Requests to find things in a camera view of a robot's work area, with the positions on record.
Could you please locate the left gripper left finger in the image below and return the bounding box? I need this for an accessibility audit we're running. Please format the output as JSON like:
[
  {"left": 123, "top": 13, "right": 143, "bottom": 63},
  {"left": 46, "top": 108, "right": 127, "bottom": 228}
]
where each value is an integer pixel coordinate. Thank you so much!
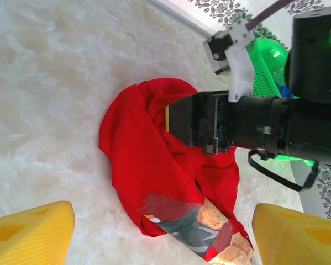
[{"left": 0, "top": 200, "right": 76, "bottom": 265}]

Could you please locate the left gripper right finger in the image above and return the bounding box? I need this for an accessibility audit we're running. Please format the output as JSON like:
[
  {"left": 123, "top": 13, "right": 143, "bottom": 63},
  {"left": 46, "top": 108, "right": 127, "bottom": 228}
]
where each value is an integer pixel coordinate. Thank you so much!
[{"left": 252, "top": 203, "right": 331, "bottom": 265}]

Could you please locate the red printed t-shirt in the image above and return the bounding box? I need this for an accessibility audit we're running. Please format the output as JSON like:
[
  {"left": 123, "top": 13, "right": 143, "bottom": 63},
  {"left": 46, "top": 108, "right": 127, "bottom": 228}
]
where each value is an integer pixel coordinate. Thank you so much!
[{"left": 98, "top": 78, "right": 254, "bottom": 265}]

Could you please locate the blue cloth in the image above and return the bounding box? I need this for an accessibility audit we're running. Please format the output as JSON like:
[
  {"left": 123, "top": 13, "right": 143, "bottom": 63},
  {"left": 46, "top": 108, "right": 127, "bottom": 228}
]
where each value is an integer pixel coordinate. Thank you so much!
[{"left": 275, "top": 82, "right": 299, "bottom": 100}]

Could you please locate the green plastic basket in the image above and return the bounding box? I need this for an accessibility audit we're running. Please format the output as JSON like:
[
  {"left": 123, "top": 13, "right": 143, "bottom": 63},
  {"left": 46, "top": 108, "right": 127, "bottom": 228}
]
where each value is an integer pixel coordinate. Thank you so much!
[{"left": 245, "top": 37, "right": 296, "bottom": 99}]

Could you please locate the right gripper thin black cable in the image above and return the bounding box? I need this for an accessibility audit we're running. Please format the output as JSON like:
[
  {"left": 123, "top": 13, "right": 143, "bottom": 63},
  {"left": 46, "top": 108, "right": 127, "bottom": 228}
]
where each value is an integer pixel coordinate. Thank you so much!
[{"left": 247, "top": 150, "right": 319, "bottom": 192}]

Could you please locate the aluminium frame rail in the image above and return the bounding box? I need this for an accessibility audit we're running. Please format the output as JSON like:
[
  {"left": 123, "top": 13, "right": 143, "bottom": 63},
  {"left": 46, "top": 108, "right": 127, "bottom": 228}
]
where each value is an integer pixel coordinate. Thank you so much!
[{"left": 147, "top": 0, "right": 213, "bottom": 39}]

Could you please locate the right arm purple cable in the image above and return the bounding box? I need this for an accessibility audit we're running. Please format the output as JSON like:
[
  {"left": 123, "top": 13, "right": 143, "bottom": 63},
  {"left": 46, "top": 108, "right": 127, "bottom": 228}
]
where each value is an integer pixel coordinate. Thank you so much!
[{"left": 246, "top": 0, "right": 291, "bottom": 31}]

